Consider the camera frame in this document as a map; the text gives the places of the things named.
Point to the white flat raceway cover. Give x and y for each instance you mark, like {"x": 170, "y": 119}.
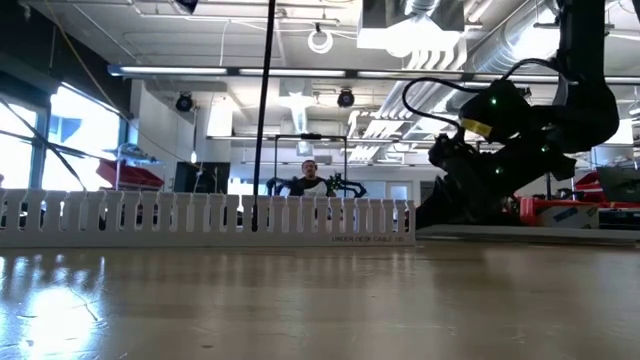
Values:
{"x": 525, "y": 235}

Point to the black background station frame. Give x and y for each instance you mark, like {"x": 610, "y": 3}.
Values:
{"x": 310, "y": 136}

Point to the black monitor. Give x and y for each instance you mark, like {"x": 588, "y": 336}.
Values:
{"x": 200, "y": 177}

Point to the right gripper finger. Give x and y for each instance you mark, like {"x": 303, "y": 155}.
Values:
{"x": 445, "y": 207}

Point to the red storage bin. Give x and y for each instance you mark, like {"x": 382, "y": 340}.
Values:
{"x": 589, "y": 186}
{"x": 130, "y": 176}

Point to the person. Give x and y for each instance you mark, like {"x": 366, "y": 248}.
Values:
{"x": 310, "y": 172}

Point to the long ceiling light strip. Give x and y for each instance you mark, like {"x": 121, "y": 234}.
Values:
{"x": 290, "y": 73}

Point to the black ceiling spotlight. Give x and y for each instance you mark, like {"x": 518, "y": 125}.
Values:
{"x": 184, "y": 103}
{"x": 346, "y": 98}

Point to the black background robot arm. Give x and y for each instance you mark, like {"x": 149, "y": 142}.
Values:
{"x": 280, "y": 184}
{"x": 352, "y": 187}

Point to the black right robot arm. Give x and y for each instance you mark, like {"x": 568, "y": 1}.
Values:
{"x": 585, "y": 50}

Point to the dark storage crate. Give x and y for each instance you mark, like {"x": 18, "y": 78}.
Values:
{"x": 620, "y": 185}

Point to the ceiling ventilation box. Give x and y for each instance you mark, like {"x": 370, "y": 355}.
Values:
{"x": 410, "y": 37}

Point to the orange tape dispenser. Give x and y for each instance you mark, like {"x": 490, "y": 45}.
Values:
{"x": 565, "y": 217}

